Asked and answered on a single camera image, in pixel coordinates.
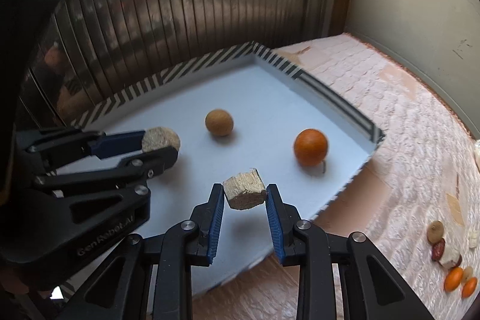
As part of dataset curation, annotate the pink quilted bed cover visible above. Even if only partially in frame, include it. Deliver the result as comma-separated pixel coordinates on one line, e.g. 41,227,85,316
193,32,480,320

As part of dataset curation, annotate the white striped cardboard tray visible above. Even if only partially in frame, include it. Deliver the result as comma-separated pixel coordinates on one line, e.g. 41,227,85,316
55,40,387,300

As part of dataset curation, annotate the round tan brown fruit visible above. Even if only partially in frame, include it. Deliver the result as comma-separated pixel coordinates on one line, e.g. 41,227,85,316
205,109,234,137

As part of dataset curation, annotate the small tan fruit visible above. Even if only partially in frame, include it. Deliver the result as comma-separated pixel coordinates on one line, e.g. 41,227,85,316
461,266,473,284

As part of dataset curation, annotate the large orange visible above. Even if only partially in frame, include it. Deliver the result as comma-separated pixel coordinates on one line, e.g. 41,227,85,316
294,128,329,166

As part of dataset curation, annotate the small orange tangerine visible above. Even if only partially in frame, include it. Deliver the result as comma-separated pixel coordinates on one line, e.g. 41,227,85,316
461,277,478,299

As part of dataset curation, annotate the medium orange tangerine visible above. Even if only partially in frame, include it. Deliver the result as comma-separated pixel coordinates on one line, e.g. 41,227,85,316
443,266,464,292

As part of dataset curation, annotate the dark red jujube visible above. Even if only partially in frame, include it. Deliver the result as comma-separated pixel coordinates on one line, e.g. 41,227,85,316
452,254,462,268

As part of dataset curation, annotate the brown kiwi fruit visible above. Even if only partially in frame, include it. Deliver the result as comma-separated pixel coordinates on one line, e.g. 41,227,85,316
426,220,444,245

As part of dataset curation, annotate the white fuzzy fruit chunk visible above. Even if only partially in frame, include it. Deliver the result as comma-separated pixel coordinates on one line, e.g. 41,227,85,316
439,245,460,270

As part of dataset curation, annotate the red jujube date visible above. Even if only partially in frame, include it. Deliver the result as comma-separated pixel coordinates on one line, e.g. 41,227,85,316
431,238,446,262

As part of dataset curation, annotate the dark wooden slatted headboard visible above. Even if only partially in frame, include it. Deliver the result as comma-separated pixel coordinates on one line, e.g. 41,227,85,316
19,0,321,127

